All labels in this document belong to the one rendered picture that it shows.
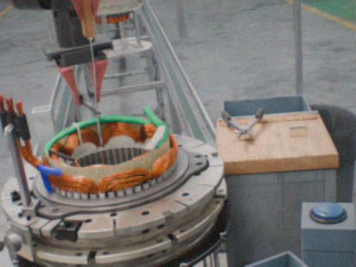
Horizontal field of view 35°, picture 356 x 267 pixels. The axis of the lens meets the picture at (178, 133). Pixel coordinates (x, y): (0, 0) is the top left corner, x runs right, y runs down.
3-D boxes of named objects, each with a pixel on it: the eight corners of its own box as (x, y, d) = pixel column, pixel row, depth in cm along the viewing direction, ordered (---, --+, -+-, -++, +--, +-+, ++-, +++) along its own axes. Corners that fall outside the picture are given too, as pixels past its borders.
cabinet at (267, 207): (228, 247, 117) (218, 131, 107) (318, 242, 115) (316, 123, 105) (229, 308, 99) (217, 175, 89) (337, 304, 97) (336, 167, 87)
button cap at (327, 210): (312, 220, 75) (312, 214, 74) (312, 206, 78) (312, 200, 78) (343, 221, 74) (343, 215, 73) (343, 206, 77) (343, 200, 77)
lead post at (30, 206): (22, 217, 72) (1, 132, 67) (29, 207, 74) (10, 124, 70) (35, 216, 71) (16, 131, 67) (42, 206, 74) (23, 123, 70)
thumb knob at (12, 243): (12, 247, 71) (8, 229, 70) (23, 252, 70) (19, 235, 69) (5, 250, 71) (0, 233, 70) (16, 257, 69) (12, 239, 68)
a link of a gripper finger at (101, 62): (65, 101, 93) (54, 46, 90) (107, 93, 95) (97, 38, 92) (71, 114, 87) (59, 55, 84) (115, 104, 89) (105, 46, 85)
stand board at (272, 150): (217, 130, 108) (216, 119, 107) (318, 122, 106) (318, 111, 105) (216, 176, 89) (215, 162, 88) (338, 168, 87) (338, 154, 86)
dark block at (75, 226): (64, 231, 70) (61, 216, 70) (83, 231, 70) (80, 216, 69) (57, 240, 68) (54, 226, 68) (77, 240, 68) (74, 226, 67)
